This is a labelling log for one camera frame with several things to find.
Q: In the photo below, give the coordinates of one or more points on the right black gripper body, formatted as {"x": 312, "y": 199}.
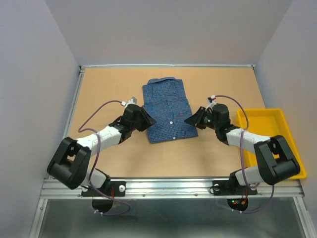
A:
{"x": 208, "y": 121}

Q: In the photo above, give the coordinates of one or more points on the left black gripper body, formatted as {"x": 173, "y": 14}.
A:
{"x": 134, "y": 124}

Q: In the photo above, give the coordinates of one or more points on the blue plaid long sleeve shirt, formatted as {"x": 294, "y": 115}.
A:
{"x": 165, "y": 101}

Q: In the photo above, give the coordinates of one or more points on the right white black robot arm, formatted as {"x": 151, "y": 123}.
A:
{"x": 275, "y": 159}

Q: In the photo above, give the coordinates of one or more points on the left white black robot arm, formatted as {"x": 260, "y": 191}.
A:
{"x": 69, "y": 164}

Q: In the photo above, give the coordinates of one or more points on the yellow plastic tray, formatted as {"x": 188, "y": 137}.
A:
{"x": 270, "y": 122}

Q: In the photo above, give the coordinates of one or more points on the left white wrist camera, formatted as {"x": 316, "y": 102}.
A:
{"x": 131, "y": 101}

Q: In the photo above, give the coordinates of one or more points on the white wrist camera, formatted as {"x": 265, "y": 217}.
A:
{"x": 131, "y": 101}
{"x": 211, "y": 103}

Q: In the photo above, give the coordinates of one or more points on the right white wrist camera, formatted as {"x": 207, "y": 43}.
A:
{"x": 211, "y": 103}

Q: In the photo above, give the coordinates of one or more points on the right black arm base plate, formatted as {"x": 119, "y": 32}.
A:
{"x": 226, "y": 188}

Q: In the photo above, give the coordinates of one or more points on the aluminium front rail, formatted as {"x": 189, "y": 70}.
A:
{"x": 169, "y": 188}

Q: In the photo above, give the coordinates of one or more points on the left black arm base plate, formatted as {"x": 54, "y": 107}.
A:
{"x": 113, "y": 188}

